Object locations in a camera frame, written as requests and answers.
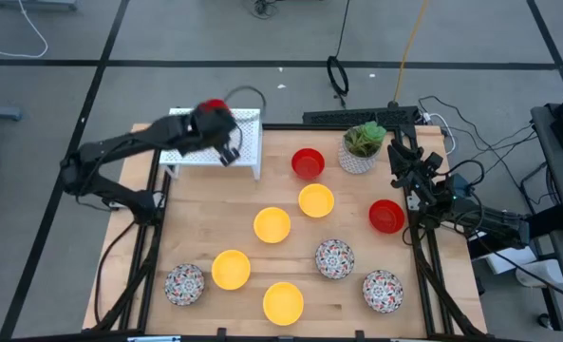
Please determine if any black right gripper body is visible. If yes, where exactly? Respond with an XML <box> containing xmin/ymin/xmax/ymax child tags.
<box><xmin>406</xmin><ymin>159</ymin><xmax>453</xmax><ymax>210</ymax></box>

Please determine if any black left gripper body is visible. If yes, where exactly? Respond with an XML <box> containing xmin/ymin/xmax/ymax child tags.
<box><xmin>179</xmin><ymin>113</ymin><xmax>240</xmax><ymax>154</ymax></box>

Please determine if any red mini bowl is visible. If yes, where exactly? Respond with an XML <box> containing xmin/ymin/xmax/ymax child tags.
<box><xmin>368</xmin><ymin>199</ymin><xmax>406</xmax><ymax>235</ymax></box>
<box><xmin>291</xmin><ymin>147</ymin><xmax>327</xmax><ymax>181</ymax></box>
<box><xmin>197</xmin><ymin>98</ymin><xmax>232</xmax><ymax>115</ymax></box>

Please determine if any yellow mini bowl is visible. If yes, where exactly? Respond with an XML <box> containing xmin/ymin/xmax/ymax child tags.
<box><xmin>211</xmin><ymin>249</ymin><xmax>253</xmax><ymax>292</ymax></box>
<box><xmin>297</xmin><ymin>182</ymin><xmax>336</xmax><ymax>219</ymax></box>
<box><xmin>253</xmin><ymin>206</ymin><xmax>292</xmax><ymax>245</ymax></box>
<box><xmin>262</xmin><ymin>281</ymin><xmax>306</xmax><ymax>328</ymax></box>

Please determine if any floral patterned mini bowl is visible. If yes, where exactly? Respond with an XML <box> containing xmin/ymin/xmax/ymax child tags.
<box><xmin>314</xmin><ymin>238</ymin><xmax>356</xmax><ymax>280</ymax></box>
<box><xmin>362</xmin><ymin>269</ymin><xmax>404</xmax><ymax>314</ymax></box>
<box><xmin>163</xmin><ymin>263</ymin><xmax>206</xmax><ymax>307</ymax></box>

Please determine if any green succulent plant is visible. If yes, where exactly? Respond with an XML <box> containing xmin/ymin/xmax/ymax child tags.
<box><xmin>343</xmin><ymin>121</ymin><xmax>388</xmax><ymax>159</ymax></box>

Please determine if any white perforated metal shelf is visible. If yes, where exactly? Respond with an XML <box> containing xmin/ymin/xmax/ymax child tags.
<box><xmin>159</xmin><ymin>107</ymin><xmax>264</xmax><ymax>181</ymax></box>

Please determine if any white triangle-patterned plant pot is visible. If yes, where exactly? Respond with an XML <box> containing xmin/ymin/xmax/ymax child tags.
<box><xmin>337</xmin><ymin>137</ymin><xmax>382</xmax><ymax>176</ymax></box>

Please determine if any black perforated metal panel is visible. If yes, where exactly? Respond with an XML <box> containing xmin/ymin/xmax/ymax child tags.
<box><xmin>302</xmin><ymin>105</ymin><xmax>422</xmax><ymax>126</ymax></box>

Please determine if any white paper sheet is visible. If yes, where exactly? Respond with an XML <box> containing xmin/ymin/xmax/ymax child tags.
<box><xmin>470</xmin><ymin>230</ymin><xmax>539</xmax><ymax>276</ymax></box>

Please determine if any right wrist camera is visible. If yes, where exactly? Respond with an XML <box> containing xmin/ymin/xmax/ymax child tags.
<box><xmin>424</xmin><ymin>151</ymin><xmax>445</xmax><ymax>170</ymax></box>

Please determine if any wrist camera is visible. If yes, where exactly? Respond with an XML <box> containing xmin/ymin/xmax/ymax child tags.
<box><xmin>217</xmin><ymin>146</ymin><xmax>242</xmax><ymax>168</ymax></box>
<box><xmin>424</xmin><ymin>151</ymin><xmax>445</xmax><ymax>170</ymax></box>

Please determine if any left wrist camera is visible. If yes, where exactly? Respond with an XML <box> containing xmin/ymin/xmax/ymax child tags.
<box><xmin>217</xmin><ymin>146</ymin><xmax>242</xmax><ymax>168</ymax></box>

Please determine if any white power cable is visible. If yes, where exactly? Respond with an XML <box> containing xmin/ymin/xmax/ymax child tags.
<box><xmin>422</xmin><ymin>111</ymin><xmax>457</xmax><ymax>156</ymax></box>

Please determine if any black left wrist camera cable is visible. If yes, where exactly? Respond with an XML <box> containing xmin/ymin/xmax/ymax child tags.
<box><xmin>223</xmin><ymin>85</ymin><xmax>268</xmax><ymax>154</ymax></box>

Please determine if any black cable tangle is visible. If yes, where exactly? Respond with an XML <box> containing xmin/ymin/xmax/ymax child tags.
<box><xmin>418</xmin><ymin>94</ymin><xmax>548</xmax><ymax>200</ymax></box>

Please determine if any black aluminium table frame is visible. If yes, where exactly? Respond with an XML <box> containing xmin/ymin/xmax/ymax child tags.
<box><xmin>88</xmin><ymin>123</ymin><xmax>489</xmax><ymax>341</ymax></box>

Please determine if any yellow hanging cable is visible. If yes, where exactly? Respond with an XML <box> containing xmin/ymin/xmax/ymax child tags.
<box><xmin>392</xmin><ymin>0</ymin><xmax>429</xmax><ymax>106</ymax></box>

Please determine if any black hanging cable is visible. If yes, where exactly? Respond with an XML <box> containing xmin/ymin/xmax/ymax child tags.
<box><xmin>326</xmin><ymin>0</ymin><xmax>353</xmax><ymax>109</ymax></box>

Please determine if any black floor cable bundle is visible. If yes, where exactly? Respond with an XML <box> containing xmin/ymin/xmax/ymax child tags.
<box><xmin>251</xmin><ymin>0</ymin><xmax>276</xmax><ymax>20</ymax></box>

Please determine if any white floor cable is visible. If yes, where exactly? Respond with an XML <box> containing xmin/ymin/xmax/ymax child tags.
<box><xmin>0</xmin><ymin>0</ymin><xmax>49</xmax><ymax>59</ymax></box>

